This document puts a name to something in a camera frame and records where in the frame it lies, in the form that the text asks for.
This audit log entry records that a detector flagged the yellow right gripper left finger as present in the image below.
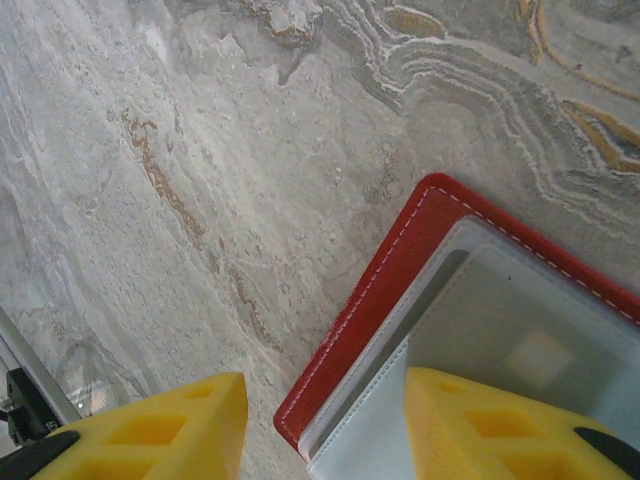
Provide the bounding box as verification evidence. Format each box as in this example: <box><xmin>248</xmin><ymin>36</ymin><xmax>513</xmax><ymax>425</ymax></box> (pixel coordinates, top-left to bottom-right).
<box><xmin>0</xmin><ymin>372</ymin><xmax>250</xmax><ymax>480</ymax></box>

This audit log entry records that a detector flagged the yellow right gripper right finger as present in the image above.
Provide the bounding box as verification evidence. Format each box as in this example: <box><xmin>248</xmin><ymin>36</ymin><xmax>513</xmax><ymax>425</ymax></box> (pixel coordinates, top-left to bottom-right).
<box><xmin>404</xmin><ymin>367</ymin><xmax>640</xmax><ymax>480</ymax></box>

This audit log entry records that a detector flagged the red leather card holder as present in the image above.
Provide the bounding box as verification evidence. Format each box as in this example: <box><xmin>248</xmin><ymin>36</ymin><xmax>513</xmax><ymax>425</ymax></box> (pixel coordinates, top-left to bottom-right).
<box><xmin>273</xmin><ymin>172</ymin><xmax>640</xmax><ymax>480</ymax></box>

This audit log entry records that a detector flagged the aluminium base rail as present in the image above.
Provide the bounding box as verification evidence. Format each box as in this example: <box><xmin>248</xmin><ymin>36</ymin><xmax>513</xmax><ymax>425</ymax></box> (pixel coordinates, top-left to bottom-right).
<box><xmin>0</xmin><ymin>307</ymin><xmax>84</xmax><ymax>426</ymax></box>

